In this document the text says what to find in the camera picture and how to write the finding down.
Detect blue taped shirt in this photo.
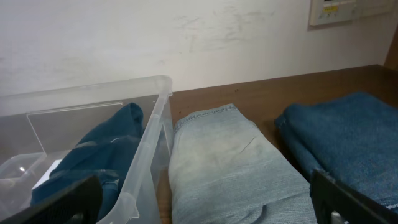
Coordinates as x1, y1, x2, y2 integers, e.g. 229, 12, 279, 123
30, 103, 144, 220

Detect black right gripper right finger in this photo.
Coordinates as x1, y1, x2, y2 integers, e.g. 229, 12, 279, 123
310, 170, 397, 224

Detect dark blue jeans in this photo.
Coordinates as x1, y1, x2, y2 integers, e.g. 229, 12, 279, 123
275, 92, 397, 212

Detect clear plastic storage bin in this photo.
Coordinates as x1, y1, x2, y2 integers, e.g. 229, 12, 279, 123
1, 76, 174, 223

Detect light blue folded jeans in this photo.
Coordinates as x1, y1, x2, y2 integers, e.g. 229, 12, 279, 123
169, 104, 317, 223

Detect white label in bin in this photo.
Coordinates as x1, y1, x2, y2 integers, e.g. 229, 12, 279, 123
32, 159, 62, 189

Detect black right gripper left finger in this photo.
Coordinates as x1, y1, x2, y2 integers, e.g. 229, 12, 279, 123
1, 176, 103, 224

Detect white wall control panel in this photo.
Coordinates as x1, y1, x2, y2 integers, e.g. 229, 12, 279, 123
308, 0, 397, 26

